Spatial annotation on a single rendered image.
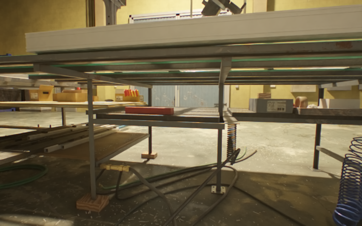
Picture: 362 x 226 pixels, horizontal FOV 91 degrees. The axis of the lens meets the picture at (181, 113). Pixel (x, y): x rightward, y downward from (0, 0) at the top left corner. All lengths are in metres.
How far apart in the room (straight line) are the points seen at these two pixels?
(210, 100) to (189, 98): 0.83
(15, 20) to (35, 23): 1.17
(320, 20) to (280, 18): 0.10
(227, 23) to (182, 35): 0.14
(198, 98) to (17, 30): 9.23
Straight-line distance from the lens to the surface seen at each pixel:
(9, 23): 12.63
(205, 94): 7.09
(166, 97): 7.34
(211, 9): 0.70
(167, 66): 0.89
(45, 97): 2.47
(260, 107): 1.36
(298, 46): 0.66
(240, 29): 0.61
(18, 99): 2.69
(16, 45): 12.14
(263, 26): 0.61
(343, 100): 1.51
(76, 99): 2.01
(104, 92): 8.14
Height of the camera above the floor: 0.69
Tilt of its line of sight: 5 degrees down
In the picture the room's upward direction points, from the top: 1 degrees clockwise
